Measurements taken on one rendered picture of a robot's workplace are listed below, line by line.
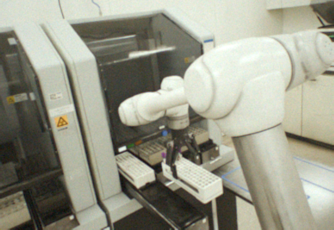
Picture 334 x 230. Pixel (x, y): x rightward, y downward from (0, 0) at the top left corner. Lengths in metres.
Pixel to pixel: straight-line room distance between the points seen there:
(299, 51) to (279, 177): 0.25
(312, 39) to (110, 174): 1.11
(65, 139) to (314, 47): 1.03
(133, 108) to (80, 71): 0.36
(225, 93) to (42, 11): 2.01
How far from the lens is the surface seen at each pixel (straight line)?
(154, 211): 1.24
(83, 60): 1.26
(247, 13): 3.58
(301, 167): 1.47
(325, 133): 3.40
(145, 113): 0.98
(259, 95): 0.51
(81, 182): 1.40
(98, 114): 1.32
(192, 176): 1.20
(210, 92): 0.48
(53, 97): 1.25
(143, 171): 1.39
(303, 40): 0.62
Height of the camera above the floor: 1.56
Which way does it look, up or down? 17 degrees down
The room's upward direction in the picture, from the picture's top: 8 degrees counter-clockwise
